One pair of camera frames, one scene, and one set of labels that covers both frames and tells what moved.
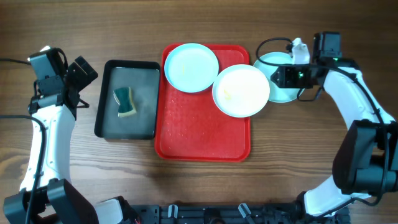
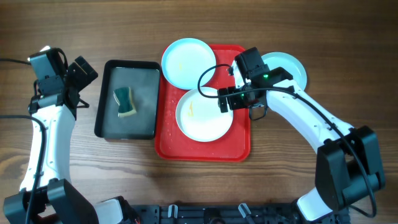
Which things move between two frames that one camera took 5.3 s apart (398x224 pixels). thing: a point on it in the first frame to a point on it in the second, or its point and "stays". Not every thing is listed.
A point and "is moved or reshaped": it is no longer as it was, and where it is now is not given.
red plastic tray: [189, 126] stays
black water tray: [142, 78] stays
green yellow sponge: [123, 96] stays
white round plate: [241, 91] is moved or reshaped
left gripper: [81, 76] stays
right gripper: [285, 78] to [234, 105]
